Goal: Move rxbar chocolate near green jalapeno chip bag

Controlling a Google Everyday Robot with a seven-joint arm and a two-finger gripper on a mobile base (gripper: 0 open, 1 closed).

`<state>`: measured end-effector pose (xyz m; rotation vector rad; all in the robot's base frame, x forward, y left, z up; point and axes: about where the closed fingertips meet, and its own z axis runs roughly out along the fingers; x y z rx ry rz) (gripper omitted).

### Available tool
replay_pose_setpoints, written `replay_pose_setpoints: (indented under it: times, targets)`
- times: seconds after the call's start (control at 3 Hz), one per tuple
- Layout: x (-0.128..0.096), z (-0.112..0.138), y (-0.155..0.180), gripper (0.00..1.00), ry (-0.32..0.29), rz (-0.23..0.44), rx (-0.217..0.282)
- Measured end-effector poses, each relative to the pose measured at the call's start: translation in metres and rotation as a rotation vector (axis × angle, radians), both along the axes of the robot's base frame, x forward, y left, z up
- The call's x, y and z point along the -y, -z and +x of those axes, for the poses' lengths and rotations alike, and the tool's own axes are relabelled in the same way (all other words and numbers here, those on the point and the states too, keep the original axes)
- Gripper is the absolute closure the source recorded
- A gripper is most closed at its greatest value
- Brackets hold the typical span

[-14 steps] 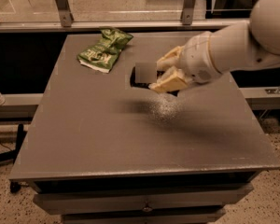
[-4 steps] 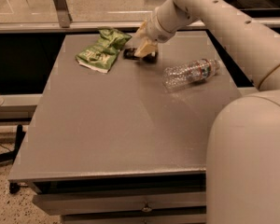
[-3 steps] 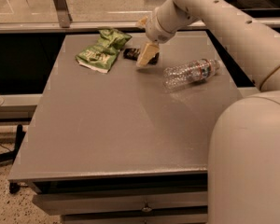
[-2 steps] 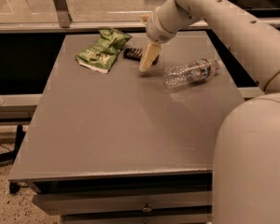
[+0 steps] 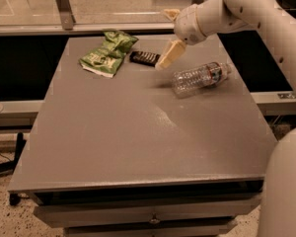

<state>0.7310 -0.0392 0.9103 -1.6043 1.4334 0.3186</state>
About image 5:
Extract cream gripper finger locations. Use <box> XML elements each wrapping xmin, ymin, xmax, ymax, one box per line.
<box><xmin>163</xmin><ymin>9</ymin><xmax>181</xmax><ymax>22</ymax></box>
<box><xmin>155</xmin><ymin>39</ymin><xmax>186</xmax><ymax>71</ymax></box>

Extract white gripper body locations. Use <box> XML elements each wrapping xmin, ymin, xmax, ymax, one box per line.
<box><xmin>174</xmin><ymin>4</ymin><xmax>206</xmax><ymax>45</ymax></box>

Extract black rxbar chocolate wrapper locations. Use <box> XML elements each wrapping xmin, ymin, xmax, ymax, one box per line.
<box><xmin>129</xmin><ymin>51</ymin><xmax>160</xmax><ymax>67</ymax></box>

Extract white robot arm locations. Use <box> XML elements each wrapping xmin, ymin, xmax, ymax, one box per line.
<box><xmin>157</xmin><ymin>0</ymin><xmax>296</xmax><ymax>237</ymax></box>

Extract green jalapeno chip bag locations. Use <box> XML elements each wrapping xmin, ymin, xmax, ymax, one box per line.
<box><xmin>79</xmin><ymin>30</ymin><xmax>138</xmax><ymax>78</ymax></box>

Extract clear plastic water bottle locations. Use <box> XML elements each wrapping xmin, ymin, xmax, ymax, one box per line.
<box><xmin>172</xmin><ymin>62</ymin><xmax>232</xmax><ymax>98</ymax></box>

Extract grey lower drawer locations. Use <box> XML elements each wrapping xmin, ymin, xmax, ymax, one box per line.
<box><xmin>64</xmin><ymin>217</ymin><xmax>236</xmax><ymax>237</ymax></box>

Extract grey drawer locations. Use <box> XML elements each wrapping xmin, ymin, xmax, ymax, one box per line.
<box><xmin>64</xmin><ymin>217</ymin><xmax>236</xmax><ymax>237</ymax></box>
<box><xmin>34</xmin><ymin>194</ymin><xmax>261</xmax><ymax>228</ymax></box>

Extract grey upper drawer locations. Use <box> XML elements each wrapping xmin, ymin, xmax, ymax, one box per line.
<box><xmin>34</xmin><ymin>194</ymin><xmax>261</xmax><ymax>228</ymax></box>

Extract black stand base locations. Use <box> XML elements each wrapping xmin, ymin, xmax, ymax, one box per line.
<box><xmin>0</xmin><ymin>132</ymin><xmax>27</xmax><ymax>206</ymax></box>

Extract left metal railing post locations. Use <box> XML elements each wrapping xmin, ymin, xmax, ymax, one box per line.
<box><xmin>55</xmin><ymin>0</ymin><xmax>76</xmax><ymax>31</ymax></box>

